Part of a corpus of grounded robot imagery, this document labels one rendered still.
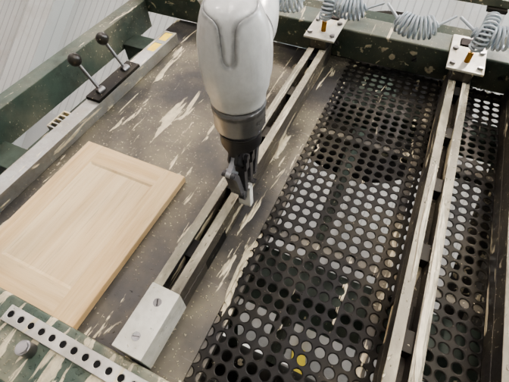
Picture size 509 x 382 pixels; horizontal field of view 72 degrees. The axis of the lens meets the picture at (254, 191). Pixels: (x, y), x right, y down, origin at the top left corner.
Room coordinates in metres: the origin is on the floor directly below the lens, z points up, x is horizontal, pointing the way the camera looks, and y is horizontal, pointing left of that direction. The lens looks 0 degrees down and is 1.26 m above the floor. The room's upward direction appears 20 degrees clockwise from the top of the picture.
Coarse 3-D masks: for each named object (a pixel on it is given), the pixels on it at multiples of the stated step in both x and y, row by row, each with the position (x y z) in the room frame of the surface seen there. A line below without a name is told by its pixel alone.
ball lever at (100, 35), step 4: (100, 32) 1.04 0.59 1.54; (96, 36) 1.04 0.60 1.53; (100, 36) 1.04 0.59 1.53; (104, 36) 1.04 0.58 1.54; (96, 40) 1.05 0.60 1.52; (100, 40) 1.04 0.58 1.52; (104, 40) 1.05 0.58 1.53; (108, 40) 1.06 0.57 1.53; (100, 44) 1.06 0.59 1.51; (104, 44) 1.06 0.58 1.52; (108, 44) 1.07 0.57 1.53; (108, 48) 1.07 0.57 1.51; (112, 52) 1.08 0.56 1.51; (116, 56) 1.09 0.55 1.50; (120, 60) 1.10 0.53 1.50; (120, 64) 1.11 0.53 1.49; (124, 64) 1.11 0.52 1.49; (128, 64) 1.12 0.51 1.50; (120, 68) 1.11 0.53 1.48; (124, 68) 1.10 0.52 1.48; (128, 68) 1.11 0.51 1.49
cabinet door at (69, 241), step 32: (96, 160) 0.93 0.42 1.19; (128, 160) 0.93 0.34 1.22; (64, 192) 0.87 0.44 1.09; (96, 192) 0.87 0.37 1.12; (128, 192) 0.87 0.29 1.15; (160, 192) 0.86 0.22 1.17; (32, 224) 0.81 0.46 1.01; (64, 224) 0.81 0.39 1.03; (96, 224) 0.81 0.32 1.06; (128, 224) 0.81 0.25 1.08; (0, 256) 0.76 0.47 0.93; (32, 256) 0.77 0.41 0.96; (64, 256) 0.76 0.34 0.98; (96, 256) 0.76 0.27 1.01; (128, 256) 0.77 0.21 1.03; (32, 288) 0.72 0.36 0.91; (64, 288) 0.72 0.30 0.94; (96, 288) 0.72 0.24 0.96; (64, 320) 0.68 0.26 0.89
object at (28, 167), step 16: (160, 48) 1.20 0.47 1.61; (144, 64) 1.16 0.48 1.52; (128, 80) 1.11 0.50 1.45; (112, 96) 1.07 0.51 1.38; (80, 112) 1.01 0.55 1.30; (96, 112) 1.03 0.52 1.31; (64, 128) 0.97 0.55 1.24; (80, 128) 1.00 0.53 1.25; (48, 144) 0.94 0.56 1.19; (64, 144) 0.97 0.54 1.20; (32, 160) 0.90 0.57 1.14; (48, 160) 0.93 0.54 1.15; (0, 176) 0.87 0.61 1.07; (16, 176) 0.87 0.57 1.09; (32, 176) 0.90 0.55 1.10; (0, 192) 0.84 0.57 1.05; (16, 192) 0.88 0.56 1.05; (0, 208) 0.85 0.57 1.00
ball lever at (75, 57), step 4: (72, 52) 0.98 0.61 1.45; (68, 56) 0.98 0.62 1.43; (72, 56) 0.98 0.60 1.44; (76, 56) 0.98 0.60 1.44; (68, 60) 0.98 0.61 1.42; (72, 60) 0.98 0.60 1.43; (76, 60) 0.98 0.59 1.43; (80, 60) 0.99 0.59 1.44; (72, 64) 0.99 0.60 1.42; (76, 64) 0.99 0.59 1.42; (80, 68) 1.01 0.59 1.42; (84, 68) 1.01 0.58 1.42; (84, 72) 1.01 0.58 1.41; (88, 76) 1.02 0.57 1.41; (92, 80) 1.03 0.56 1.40; (96, 84) 1.04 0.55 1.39; (100, 88) 1.04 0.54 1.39; (104, 88) 1.05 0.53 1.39; (100, 92) 1.04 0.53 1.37
